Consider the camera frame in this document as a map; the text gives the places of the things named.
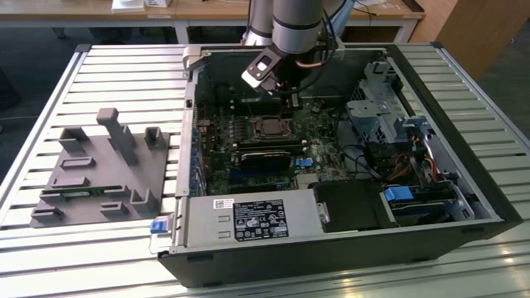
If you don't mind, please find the grey parts rack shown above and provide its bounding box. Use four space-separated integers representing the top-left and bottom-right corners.
31 107 173 229

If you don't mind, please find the yellow red wire bundle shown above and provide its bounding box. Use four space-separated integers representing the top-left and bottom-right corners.
389 153 440 184

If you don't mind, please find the plain white box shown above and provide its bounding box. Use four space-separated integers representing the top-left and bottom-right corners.
111 0 147 14

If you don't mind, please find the wooden cabinet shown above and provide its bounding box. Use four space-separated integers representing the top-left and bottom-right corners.
408 0 530 80

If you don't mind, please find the CPU socket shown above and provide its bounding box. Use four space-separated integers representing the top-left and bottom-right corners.
248 115 294 141

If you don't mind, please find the green motherboard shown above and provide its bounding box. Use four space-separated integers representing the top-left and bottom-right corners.
194 98 353 198

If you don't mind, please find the grey metal drive cage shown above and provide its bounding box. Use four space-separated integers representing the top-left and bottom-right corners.
346 60 436 145

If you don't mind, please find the silver chipset heat sink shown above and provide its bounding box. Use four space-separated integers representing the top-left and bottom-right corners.
297 173 320 189

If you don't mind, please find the black open PC case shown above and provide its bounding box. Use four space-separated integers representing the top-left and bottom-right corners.
157 42 524 289

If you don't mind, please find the blue disk carrier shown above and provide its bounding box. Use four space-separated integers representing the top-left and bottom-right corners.
384 185 416 205

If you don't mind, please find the blue case latch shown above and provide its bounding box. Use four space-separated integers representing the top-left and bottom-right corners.
150 217 171 235

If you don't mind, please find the black graphics card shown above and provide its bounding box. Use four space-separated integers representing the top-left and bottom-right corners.
240 150 294 174

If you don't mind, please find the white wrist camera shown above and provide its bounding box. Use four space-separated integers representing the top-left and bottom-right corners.
242 46 289 96

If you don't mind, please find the grey case handle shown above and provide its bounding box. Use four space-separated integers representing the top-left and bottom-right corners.
182 46 209 71

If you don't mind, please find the black cable bundle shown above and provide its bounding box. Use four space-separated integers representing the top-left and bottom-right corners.
340 144 390 181

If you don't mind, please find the black plastic shroud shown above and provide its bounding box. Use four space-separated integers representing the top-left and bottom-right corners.
310 181 398 233

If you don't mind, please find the metal socket cover frame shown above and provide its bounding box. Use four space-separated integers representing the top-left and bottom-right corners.
250 116 294 140

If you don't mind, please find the black hard disk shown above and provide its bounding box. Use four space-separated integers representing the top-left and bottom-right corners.
392 200 453 223

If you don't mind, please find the silver square CPU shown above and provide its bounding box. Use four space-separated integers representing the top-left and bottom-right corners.
260 119 288 136

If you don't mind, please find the wooden desk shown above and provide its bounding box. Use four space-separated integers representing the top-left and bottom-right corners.
0 0 428 44

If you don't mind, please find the green RAM stick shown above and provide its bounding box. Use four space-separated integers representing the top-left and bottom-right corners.
41 185 126 197

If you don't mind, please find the black installed RAM stick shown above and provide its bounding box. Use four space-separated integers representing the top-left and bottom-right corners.
240 144 306 152
240 139 304 147

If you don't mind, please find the silver power supply unit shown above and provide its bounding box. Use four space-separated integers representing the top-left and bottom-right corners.
177 188 333 249

